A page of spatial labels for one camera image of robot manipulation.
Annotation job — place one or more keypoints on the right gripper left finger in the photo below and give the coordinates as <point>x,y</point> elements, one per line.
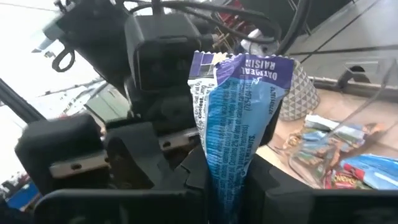
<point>124,208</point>

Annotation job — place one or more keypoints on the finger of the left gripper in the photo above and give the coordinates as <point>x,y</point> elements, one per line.
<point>62,140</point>
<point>272,124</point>

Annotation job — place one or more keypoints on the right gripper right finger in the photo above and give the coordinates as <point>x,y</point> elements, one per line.
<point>326,208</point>

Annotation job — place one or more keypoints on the blue and green granola bar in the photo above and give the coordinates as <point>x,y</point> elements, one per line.
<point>236,118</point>

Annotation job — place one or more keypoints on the blue granola bar red ends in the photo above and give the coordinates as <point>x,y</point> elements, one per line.
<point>373,169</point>

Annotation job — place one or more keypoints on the succulent in patterned pot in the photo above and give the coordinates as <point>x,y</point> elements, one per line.
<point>300,96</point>

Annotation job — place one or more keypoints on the dark blue chair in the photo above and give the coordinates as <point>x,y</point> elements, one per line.
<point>23,194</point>

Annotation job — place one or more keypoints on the clear plastic bin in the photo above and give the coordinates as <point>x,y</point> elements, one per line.
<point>388,146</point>
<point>357,105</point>

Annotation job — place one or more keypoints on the black aluminium rig frame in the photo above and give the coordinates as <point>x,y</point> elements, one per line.
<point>18,99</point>

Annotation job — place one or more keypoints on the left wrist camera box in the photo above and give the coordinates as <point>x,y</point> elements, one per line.
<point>161,53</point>

